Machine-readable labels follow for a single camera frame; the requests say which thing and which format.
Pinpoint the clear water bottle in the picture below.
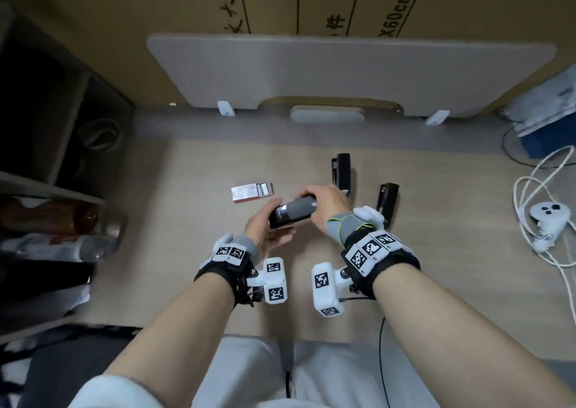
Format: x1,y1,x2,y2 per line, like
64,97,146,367
0,234,113,265

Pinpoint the thin black cable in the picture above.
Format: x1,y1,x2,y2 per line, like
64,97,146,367
502,124,576,170

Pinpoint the white cable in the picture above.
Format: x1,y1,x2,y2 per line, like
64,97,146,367
512,144,576,328

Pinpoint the black stapler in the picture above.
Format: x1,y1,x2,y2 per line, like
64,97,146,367
376,182,400,231
268,196,318,230
331,152,352,197

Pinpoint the person's right forearm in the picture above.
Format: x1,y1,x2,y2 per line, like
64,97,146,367
373,266,576,408

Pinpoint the grey desk divider panel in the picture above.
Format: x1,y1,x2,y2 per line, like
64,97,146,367
147,32,557,118

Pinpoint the grey green-edged wrist band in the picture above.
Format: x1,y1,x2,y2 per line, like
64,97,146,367
232,234,261,261
327,212,377,247

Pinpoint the white marker wrist camera rig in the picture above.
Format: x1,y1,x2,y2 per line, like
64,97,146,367
194,233,287,306
311,206,422,317

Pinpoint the brown drink bottle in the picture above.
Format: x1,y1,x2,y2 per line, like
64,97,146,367
0,198,100,238

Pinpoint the blue box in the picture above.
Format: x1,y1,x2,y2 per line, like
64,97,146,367
517,108,576,159

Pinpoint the white plastic bag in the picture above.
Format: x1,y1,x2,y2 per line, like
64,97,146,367
44,284,93,319

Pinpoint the person's white shirt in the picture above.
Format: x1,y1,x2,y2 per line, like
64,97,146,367
67,333,444,408

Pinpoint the person's left forearm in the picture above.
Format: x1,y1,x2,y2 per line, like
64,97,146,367
103,270,236,386

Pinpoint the grey coiled strap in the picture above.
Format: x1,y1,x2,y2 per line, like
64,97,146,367
76,117,122,152

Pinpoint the person's right hand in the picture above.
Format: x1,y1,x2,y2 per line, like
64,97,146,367
300,183,355,236

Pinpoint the person's left hand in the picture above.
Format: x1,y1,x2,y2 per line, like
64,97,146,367
244,200,296,260

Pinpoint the clear glass cup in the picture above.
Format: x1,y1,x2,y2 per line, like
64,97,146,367
92,209,128,253

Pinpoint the white hand controller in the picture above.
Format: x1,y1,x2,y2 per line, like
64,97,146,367
530,200,573,253

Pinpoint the dark open shelf unit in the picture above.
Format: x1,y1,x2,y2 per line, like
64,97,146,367
0,0,136,346

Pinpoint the grey oval cable grommet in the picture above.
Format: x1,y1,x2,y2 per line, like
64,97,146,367
290,105,365,125

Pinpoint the white red staples box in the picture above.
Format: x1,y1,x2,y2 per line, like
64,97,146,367
231,181,274,205

